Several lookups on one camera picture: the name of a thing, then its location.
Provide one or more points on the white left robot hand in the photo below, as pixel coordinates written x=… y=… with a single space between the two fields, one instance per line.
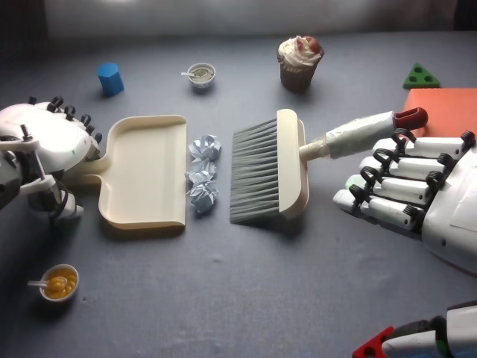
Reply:
x=63 y=138

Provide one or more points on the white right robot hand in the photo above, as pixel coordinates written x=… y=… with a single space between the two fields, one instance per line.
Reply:
x=451 y=194

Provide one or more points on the cream plastic dustpan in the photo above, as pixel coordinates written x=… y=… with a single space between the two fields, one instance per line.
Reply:
x=145 y=168

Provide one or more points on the white paper ball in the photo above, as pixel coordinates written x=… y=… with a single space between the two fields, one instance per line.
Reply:
x=205 y=147
x=203 y=197
x=201 y=171

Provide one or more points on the cream hand broom grey bristles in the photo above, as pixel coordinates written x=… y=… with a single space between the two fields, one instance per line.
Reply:
x=290 y=160

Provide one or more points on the blue block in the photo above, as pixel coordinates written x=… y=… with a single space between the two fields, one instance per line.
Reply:
x=111 y=80

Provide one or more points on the orange foam box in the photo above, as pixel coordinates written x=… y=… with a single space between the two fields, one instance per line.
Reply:
x=447 y=100

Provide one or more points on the green triangle block with holes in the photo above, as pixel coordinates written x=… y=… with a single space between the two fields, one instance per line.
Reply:
x=421 y=79

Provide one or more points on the toy bowl of yellow soup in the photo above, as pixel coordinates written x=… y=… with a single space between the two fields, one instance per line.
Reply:
x=59 y=285

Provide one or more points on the toy bowl of green soup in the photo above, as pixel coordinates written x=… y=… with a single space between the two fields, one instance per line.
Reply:
x=203 y=76

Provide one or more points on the red triangle block with holes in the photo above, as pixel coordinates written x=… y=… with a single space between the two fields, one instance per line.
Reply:
x=367 y=347

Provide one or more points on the toy cupcake with red hearts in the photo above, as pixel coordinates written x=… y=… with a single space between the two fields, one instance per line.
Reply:
x=300 y=71

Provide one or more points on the white fabric backdrop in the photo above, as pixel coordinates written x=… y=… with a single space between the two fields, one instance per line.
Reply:
x=223 y=15

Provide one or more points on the grey table cloth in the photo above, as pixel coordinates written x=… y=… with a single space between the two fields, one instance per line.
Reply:
x=238 y=279

